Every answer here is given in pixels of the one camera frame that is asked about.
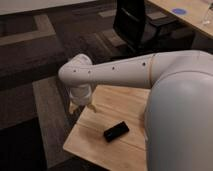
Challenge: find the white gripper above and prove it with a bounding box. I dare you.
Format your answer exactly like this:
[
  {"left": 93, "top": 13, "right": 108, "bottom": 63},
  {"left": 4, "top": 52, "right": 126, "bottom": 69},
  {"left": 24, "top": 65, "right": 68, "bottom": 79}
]
[{"left": 69, "top": 84, "right": 97, "bottom": 114}]

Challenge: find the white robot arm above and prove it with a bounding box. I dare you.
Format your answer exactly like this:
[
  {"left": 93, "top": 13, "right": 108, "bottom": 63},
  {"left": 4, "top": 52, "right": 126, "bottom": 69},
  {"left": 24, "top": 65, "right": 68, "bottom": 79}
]
[{"left": 58, "top": 50, "right": 213, "bottom": 171}]

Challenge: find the black rectangular box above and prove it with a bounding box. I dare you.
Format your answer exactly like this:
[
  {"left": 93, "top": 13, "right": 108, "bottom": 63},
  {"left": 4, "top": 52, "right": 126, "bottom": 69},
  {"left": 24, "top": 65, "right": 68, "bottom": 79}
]
[{"left": 103, "top": 122, "right": 129, "bottom": 142}]

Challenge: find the black office chair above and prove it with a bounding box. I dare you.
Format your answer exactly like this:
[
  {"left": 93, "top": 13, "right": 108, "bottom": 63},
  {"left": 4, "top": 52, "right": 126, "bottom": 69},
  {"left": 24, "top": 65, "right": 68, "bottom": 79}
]
[{"left": 113, "top": 0, "right": 176, "bottom": 53}]

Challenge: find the blue round disc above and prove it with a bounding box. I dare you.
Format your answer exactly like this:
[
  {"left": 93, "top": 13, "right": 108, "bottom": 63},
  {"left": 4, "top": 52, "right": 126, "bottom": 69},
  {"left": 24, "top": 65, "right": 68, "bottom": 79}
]
[{"left": 172, "top": 8, "right": 186, "bottom": 15}]

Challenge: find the clear drinking glass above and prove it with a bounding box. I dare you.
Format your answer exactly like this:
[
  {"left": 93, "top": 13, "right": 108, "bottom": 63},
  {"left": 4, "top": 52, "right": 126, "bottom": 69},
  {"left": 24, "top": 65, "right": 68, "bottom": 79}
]
[{"left": 202, "top": 0, "right": 213, "bottom": 25}]

